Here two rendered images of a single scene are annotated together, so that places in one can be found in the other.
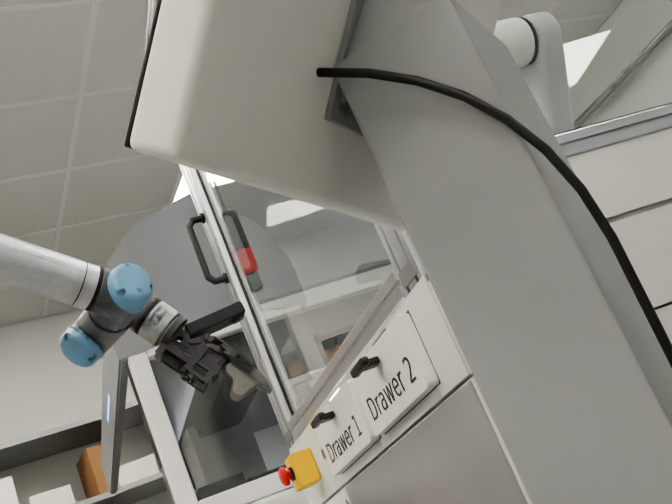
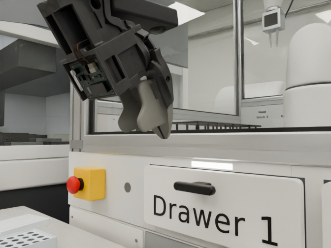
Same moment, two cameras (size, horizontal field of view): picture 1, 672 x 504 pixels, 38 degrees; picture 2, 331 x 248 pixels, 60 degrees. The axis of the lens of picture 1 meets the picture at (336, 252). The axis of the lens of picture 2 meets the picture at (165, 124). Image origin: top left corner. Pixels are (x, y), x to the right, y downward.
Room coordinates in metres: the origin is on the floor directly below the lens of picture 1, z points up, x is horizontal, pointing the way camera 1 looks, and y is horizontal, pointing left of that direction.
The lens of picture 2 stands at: (1.37, 0.38, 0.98)
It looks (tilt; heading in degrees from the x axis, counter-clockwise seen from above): 3 degrees up; 334
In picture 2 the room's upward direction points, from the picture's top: straight up
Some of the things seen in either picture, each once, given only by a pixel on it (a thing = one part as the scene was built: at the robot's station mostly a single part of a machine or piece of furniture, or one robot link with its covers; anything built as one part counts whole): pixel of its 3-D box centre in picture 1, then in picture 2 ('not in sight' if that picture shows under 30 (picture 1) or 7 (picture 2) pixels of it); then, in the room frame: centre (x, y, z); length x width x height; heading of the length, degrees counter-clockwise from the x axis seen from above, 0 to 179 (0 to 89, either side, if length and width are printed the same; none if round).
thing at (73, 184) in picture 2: (286, 475); (75, 184); (2.06, 0.28, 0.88); 0.04 x 0.03 x 0.04; 21
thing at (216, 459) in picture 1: (294, 448); (21, 115); (3.49, 0.41, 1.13); 1.78 x 1.14 x 0.45; 21
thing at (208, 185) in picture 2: (324, 418); (198, 187); (1.76, 0.14, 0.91); 0.07 x 0.04 x 0.01; 21
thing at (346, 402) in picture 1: (344, 429); (208, 204); (1.77, 0.11, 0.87); 0.29 x 0.02 x 0.11; 21
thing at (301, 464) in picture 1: (301, 470); (87, 183); (2.07, 0.25, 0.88); 0.07 x 0.05 x 0.07; 21
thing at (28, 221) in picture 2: not in sight; (16, 225); (2.17, 0.40, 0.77); 0.13 x 0.09 x 0.02; 124
